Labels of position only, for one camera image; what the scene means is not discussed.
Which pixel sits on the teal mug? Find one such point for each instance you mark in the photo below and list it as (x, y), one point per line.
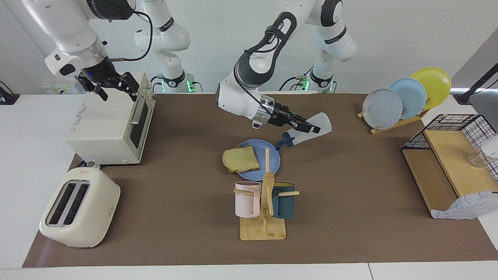
(284, 204)

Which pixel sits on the blue round plate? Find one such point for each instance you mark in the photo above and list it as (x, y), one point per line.
(268, 155)

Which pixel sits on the wooden mug tree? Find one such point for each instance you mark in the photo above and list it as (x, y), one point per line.
(262, 231)

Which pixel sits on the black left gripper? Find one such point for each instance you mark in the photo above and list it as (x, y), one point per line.
(282, 115)

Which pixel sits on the toasted bread slice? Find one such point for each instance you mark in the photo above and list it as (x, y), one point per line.
(241, 159)

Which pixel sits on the patterned white cloth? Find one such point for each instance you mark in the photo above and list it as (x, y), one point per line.
(467, 206)

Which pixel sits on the light blue plate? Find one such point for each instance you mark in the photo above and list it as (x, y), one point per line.
(414, 95)

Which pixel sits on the clear glass cup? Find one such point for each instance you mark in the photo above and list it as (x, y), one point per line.
(477, 159)

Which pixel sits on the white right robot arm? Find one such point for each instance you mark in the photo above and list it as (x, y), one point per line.
(66, 27)

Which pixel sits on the wooden dish rack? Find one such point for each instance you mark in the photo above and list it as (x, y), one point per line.
(393, 126)

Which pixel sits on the brown table mat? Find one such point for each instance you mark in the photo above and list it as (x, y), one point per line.
(175, 233)

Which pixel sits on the white toaster oven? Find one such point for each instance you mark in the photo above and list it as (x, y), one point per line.
(101, 132)

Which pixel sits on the white rounded object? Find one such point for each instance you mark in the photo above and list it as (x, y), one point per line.
(492, 147)

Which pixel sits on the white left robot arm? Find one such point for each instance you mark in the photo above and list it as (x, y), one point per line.
(233, 97)

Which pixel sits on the yellow plate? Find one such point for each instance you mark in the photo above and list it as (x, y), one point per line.
(437, 83)

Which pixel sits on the wooden two-tier shelf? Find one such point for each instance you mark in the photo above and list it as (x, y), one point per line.
(447, 155)

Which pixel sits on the white socket box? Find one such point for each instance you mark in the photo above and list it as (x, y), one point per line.
(58, 88)

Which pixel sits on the pink mug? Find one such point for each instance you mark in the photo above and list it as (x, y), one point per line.
(245, 200)

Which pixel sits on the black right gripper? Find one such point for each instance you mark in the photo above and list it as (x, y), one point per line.
(97, 72)

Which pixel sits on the black stand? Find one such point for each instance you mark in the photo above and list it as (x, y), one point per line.
(472, 89)

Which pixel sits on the grey plate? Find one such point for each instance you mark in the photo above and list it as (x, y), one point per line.
(381, 109)

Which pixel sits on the cream two-slot toaster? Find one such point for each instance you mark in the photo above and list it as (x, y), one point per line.
(97, 210)

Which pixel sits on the white bottle navy cap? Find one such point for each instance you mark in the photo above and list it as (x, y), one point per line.
(323, 121)

